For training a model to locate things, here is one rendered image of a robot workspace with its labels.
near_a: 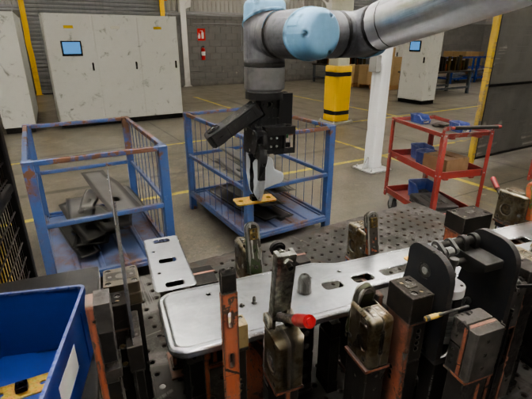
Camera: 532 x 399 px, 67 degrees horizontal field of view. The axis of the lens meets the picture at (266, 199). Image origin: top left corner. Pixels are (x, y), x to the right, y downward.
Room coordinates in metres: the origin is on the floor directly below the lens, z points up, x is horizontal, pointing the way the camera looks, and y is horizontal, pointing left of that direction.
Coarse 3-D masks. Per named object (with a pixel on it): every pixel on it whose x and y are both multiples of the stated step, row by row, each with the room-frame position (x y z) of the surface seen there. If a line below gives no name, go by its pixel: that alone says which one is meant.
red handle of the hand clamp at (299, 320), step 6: (276, 318) 0.62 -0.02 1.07; (282, 318) 0.60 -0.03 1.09; (288, 318) 0.57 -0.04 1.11; (294, 318) 0.55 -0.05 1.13; (300, 318) 0.53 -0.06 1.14; (306, 318) 0.52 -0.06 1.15; (312, 318) 0.52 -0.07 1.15; (294, 324) 0.54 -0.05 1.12; (300, 324) 0.52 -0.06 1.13; (306, 324) 0.51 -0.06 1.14; (312, 324) 0.51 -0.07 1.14
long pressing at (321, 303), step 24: (312, 264) 0.93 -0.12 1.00; (336, 264) 0.93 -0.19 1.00; (360, 264) 0.93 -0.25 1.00; (384, 264) 0.93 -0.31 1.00; (192, 288) 0.82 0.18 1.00; (216, 288) 0.82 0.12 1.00; (240, 288) 0.82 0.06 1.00; (264, 288) 0.82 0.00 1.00; (312, 288) 0.82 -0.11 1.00; (336, 288) 0.82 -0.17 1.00; (168, 312) 0.73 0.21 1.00; (192, 312) 0.73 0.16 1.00; (216, 312) 0.73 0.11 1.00; (240, 312) 0.73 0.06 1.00; (312, 312) 0.73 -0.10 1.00; (336, 312) 0.72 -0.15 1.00; (168, 336) 0.65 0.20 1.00; (192, 336) 0.65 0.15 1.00; (216, 336) 0.65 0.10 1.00
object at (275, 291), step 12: (276, 252) 0.61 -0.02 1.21; (288, 252) 0.61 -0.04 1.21; (276, 264) 0.60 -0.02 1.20; (288, 264) 0.59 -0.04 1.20; (276, 276) 0.60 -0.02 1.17; (288, 276) 0.61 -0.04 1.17; (276, 288) 0.60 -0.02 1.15; (288, 288) 0.61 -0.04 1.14; (276, 300) 0.61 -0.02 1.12; (288, 300) 0.62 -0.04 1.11; (276, 312) 0.61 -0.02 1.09; (288, 312) 0.62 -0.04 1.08; (288, 324) 0.63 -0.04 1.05
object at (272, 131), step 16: (256, 96) 0.74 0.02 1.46; (272, 96) 0.74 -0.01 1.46; (288, 96) 0.77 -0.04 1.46; (272, 112) 0.77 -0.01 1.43; (288, 112) 0.77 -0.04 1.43; (256, 128) 0.73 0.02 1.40; (272, 128) 0.74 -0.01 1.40; (288, 128) 0.75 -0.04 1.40; (256, 144) 0.73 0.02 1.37; (272, 144) 0.75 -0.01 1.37; (288, 144) 0.76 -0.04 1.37
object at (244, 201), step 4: (248, 196) 0.78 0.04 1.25; (252, 196) 0.75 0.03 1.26; (264, 196) 0.78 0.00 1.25; (268, 196) 0.78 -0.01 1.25; (272, 196) 0.78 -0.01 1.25; (236, 200) 0.76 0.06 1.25; (240, 200) 0.76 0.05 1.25; (244, 200) 0.76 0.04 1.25; (248, 200) 0.76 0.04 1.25; (252, 200) 0.75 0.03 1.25; (256, 200) 0.76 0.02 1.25; (260, 200) 0.76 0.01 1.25; (264, 200) 0.76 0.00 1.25; (268, 200) 0.76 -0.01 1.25; (272, 200) 0.76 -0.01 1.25; (236, 204) 0.74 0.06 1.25; (240, 204) 0.73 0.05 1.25; (244, 204) 0.74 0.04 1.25; (248, 204) 0.74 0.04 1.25
